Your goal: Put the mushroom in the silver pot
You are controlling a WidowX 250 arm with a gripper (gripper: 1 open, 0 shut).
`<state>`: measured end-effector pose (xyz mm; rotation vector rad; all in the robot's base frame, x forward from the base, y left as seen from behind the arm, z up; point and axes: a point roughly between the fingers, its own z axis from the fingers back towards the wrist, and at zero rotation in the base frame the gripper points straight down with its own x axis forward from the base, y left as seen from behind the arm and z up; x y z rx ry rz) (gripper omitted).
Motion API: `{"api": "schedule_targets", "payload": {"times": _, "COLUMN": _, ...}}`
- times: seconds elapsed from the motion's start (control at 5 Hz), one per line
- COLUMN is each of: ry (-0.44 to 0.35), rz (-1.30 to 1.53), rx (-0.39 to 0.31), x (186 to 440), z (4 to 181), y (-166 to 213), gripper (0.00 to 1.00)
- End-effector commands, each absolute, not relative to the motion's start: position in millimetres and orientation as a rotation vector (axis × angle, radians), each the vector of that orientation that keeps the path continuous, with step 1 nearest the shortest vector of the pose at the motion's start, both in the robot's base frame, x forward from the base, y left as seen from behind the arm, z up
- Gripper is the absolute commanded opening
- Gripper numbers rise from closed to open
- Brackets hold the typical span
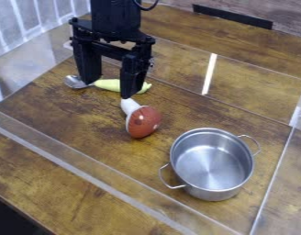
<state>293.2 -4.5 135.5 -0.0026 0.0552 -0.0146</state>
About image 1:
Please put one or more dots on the spoon with yellow-green handle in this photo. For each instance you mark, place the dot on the spoon with yellow-green handle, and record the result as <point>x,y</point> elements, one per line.
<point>106,84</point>

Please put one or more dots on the red and white plush mushroom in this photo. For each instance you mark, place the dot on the red and white plush mushroom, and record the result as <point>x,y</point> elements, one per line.
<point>142,118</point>

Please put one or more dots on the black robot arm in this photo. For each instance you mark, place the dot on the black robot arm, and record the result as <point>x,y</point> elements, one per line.
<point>120,13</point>

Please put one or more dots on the silver pot with handles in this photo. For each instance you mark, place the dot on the silver pot with handles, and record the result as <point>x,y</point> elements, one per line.
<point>212,162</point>

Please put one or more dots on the clear acrylic front barrier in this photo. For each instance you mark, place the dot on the clear acrylic front barrier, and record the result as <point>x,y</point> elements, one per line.
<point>141,196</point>

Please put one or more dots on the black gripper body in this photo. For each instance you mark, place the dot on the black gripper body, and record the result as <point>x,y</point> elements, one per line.
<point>112,43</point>

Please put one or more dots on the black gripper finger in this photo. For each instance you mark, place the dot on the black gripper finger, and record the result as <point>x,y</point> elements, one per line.
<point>88,61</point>
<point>132,75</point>

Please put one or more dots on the black bar on table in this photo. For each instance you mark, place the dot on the black bar on table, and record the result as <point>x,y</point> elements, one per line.
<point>252,21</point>

